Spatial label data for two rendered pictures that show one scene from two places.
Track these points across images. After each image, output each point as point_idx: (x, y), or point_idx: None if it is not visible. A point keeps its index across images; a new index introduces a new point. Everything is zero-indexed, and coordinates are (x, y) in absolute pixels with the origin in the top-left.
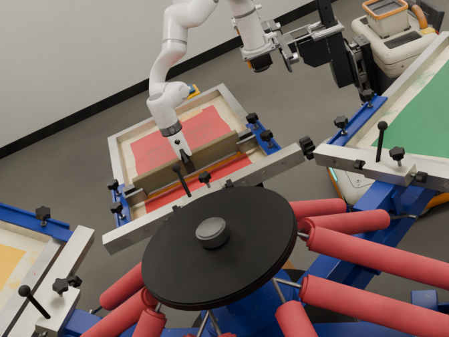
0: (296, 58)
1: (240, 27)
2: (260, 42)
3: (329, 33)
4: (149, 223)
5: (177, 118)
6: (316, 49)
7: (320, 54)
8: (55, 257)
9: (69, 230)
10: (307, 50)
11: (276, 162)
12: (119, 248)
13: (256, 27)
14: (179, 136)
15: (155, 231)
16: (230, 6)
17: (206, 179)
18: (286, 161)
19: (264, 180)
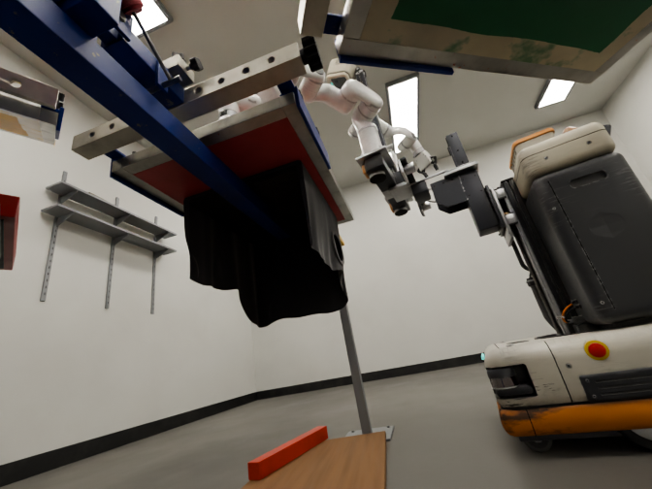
0: (410, 164)
1: (360, 141)
2: (374, 148)
3: (460, 167)
4: (116, 118)
5: (235, 110)
6: (448, 188)
7: (453, 193)
8: (15, 106)
9: (62, 116)
10: (439, 189)
11: (262, 56)
12: (81, 143)
13: (373, 137)
14: (226, 115)
15: (116, 128)
16: (355, 126)
17: (174, 53)
18: (275, 55)
19: (243, 78)
